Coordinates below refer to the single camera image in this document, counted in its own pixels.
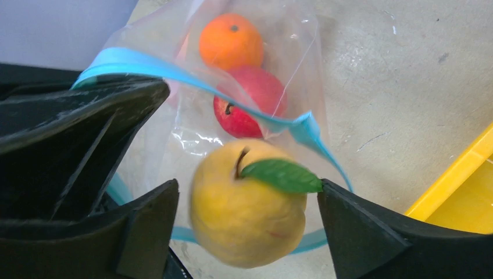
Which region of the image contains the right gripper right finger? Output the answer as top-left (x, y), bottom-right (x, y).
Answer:
top-left (317, 179), bottom-right (492, 278)

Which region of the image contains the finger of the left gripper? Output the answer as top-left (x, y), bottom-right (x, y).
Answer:
top-left (1, 63), bottom-right (170, 220)

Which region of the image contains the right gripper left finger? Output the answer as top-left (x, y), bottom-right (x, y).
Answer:
top-left (1, 179), bottom-right (179, 278)

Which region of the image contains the yellow peach with leaf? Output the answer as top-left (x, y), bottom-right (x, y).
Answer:
top-left (189, 138), bottom-right (322, 269)

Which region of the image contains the clear zip top bag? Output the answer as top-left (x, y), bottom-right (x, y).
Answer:
top-left (73, 1), bottom-right (353, 243)

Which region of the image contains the red apple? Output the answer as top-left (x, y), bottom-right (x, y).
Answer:
top-left (213, 66), bottom-right (287, 138)

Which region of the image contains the orange fruit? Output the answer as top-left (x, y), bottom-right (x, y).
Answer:
top-left (198, 13), bottom-right (264, 70)

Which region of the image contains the yellow plastic tray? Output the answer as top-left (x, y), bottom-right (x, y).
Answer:
top-left (405, 125), bottom-right (492, 234)

